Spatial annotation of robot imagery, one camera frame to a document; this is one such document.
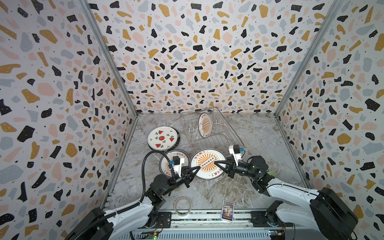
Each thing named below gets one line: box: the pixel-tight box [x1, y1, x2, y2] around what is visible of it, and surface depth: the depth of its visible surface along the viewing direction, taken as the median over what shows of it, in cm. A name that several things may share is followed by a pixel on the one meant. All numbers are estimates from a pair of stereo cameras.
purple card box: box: [221, 200, 235, 222], surface depth 77 cm
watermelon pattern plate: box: [147, 125, 181, 152], surface depth 105 cm
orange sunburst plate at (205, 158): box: [190, 148, 227, 180], surface depth 73 cm
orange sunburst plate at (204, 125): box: [197, 112, 213, 139], surface depth 106 cm
